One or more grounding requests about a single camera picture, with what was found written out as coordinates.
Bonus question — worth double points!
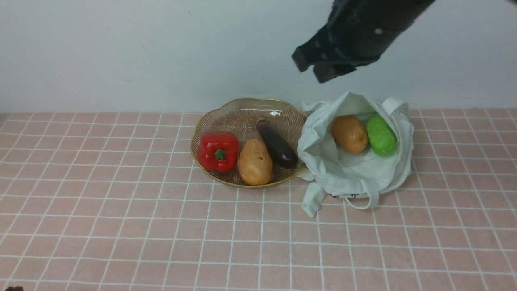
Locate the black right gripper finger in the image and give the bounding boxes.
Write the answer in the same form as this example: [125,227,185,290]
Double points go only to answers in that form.
[313,61,358,84]

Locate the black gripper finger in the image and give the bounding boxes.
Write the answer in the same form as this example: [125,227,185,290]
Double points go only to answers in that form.
[292,34,336,72]

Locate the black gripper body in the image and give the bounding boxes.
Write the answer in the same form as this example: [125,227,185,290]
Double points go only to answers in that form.
[321,0,433,66]

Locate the dark purple eggplant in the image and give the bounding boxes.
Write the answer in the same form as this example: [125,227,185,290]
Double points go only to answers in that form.
[256,118,299,169]

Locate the brown potato in bag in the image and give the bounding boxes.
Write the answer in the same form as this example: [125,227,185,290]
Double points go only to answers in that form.
[331,115,369,154]

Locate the white cloth bag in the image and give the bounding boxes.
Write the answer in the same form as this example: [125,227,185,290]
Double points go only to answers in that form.
[297,92,414,217]

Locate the green vegetable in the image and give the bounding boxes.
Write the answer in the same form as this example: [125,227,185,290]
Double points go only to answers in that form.
[366,114,397,156]

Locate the brown potato on plate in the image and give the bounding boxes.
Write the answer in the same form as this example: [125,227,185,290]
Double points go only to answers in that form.
[237,139,273,186]

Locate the red bell pepper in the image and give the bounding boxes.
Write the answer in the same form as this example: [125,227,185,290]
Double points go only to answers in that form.
[196,131,240,173]

